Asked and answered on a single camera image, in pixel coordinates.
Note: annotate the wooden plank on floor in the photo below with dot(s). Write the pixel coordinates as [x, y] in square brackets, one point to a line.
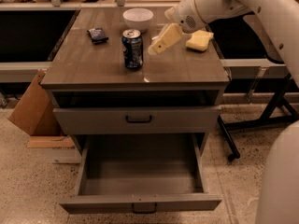
[50, 142]

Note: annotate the yellow sponge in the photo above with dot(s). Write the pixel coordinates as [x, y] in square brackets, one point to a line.
[199, 40]

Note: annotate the black lower drawer handle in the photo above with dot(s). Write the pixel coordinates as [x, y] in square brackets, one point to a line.
[144, 208]

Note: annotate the grey drawer cabinet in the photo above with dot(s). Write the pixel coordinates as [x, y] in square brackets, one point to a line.
[88, 75]

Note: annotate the dark blue snack packet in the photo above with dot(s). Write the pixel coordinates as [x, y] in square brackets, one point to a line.
[97, 35]

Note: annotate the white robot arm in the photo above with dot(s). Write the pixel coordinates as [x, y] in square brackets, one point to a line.
[279, 196]

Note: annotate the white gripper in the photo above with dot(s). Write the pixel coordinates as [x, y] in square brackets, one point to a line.
[184, 16]

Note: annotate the grey upper drawer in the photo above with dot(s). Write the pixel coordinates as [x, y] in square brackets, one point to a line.
[124, 120]

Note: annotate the brown cardboard box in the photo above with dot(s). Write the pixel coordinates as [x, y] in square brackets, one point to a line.
[33, 113]

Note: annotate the black stand with wheels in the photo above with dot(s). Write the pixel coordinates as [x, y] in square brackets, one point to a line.
[277, 99]

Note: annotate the blue pepsi can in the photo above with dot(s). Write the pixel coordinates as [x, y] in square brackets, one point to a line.
[132, 49]

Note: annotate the open grey middle drawer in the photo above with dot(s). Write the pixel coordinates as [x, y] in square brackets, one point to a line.
[119, 170]

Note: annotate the white ceramic bowl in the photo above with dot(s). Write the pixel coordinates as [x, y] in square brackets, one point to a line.
[138, 18]

